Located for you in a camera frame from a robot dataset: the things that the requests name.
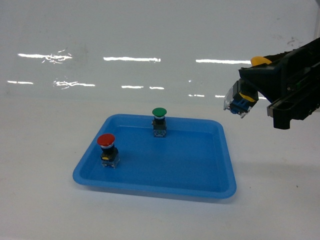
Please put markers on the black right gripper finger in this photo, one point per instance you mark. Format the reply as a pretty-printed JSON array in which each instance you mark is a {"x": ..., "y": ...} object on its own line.
[
  {"x": 264, "y": 75},
  {"x": 285, "y": 115}
]

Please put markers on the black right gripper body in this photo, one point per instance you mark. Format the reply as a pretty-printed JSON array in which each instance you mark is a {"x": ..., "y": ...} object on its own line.
[{"x": 300, "y": 81}]

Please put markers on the yellow mushroom push button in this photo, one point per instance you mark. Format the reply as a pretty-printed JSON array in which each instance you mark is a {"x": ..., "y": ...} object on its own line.
[{"x": 240, "y": 99}]

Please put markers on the red mushroom push button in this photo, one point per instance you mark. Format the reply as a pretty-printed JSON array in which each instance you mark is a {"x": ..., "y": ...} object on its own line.
[{"x": 110, "y": 154}]

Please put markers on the blue plastic tray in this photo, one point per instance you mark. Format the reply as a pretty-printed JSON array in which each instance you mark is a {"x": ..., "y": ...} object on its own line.
[{"x": 191, "y": 162}]

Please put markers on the green mushroom push button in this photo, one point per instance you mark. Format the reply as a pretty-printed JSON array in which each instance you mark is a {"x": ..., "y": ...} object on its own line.
[{"x": 159, "y": 122}]

